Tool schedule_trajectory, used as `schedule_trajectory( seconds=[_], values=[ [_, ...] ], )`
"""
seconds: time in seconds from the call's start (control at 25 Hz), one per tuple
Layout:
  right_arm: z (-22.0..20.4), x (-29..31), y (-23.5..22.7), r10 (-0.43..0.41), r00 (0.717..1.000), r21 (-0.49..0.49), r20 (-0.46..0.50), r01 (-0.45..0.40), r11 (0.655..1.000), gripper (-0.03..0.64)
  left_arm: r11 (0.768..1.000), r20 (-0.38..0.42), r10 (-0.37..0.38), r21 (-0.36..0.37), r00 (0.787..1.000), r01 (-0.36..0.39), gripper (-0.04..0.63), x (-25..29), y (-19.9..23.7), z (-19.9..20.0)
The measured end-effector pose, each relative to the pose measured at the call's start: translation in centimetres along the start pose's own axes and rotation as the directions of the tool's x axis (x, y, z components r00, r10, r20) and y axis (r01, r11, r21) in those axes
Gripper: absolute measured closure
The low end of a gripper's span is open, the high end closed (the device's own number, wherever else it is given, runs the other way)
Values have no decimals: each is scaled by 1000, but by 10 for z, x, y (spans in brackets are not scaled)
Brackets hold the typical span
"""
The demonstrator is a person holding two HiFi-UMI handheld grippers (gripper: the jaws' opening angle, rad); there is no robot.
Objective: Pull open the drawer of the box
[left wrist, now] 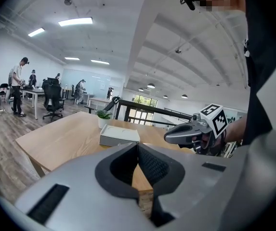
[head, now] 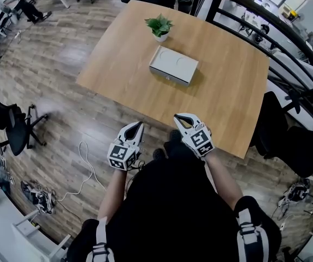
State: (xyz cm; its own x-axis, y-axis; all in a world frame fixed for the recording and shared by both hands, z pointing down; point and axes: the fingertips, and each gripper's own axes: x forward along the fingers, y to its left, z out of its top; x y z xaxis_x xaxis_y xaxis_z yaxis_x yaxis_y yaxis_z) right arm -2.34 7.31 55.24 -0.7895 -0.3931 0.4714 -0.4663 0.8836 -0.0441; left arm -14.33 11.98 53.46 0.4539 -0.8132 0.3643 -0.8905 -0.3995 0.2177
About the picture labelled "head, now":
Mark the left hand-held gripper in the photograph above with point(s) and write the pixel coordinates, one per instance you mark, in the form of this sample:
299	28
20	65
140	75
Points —
120	155

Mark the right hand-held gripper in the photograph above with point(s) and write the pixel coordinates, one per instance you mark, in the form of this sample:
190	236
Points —
200	142

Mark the white rectangular box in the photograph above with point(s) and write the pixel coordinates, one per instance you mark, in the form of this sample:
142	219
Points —
178	78
172	60

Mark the person's left forearm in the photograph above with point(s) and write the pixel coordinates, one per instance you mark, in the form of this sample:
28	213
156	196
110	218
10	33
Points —
112	195

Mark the person's right forearm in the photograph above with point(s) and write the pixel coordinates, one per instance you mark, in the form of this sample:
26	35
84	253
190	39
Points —
223	181

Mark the black shoe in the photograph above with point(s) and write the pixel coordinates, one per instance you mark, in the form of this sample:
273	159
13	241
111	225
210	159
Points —
174	135
158	154

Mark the person's black clothing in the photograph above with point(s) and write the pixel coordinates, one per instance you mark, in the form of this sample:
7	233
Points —
172	201

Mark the green plant in white pot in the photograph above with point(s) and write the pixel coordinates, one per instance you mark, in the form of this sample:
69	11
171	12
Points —
160	37

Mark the pile of gear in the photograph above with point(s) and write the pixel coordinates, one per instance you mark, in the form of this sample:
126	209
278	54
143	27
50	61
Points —
295	194
40	199

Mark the black bag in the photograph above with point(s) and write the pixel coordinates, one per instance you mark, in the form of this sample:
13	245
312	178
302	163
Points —
185	1

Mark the white power strip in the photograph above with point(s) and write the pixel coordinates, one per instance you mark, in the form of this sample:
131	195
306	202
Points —
17	34

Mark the yellow box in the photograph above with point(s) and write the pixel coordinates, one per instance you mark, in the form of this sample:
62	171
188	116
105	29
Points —
292	15

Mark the black folding chair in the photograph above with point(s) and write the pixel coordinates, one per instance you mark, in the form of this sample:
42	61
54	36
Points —
4	20

